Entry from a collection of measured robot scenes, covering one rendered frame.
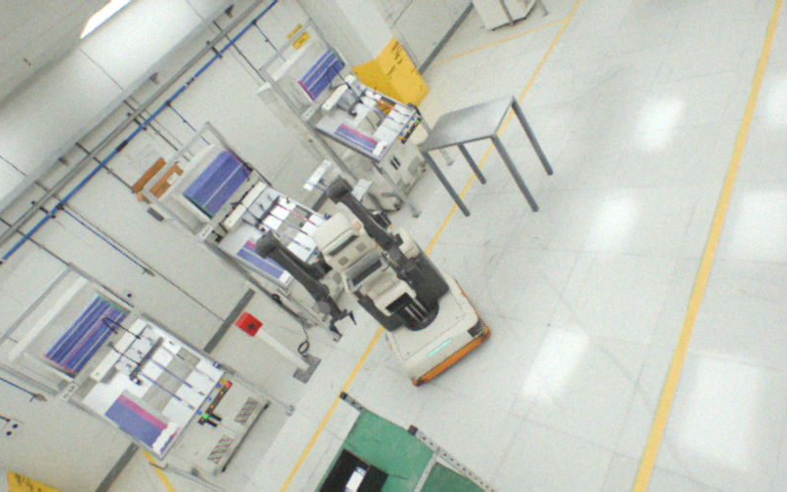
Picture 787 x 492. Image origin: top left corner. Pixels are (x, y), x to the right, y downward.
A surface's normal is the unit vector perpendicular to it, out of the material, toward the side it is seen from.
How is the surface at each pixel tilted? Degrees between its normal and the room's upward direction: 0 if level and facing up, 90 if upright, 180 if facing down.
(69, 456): 90
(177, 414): 47
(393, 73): 90
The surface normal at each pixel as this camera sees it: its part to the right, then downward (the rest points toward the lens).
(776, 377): -0.56, -0.63
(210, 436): 0.66, 0.05
